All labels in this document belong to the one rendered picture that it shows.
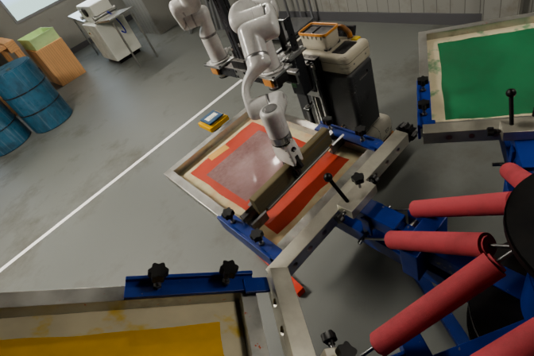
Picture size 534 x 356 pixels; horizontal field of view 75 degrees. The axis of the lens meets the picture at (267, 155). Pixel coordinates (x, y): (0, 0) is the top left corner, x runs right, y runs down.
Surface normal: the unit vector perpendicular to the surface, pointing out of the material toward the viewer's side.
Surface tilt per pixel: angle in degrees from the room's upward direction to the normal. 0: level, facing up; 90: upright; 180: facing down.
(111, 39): 90
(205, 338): 32
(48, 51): 90
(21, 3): 90
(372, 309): 0
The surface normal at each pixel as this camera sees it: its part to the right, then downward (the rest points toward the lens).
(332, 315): -0.32, -0.72
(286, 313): 0.22, -0.81
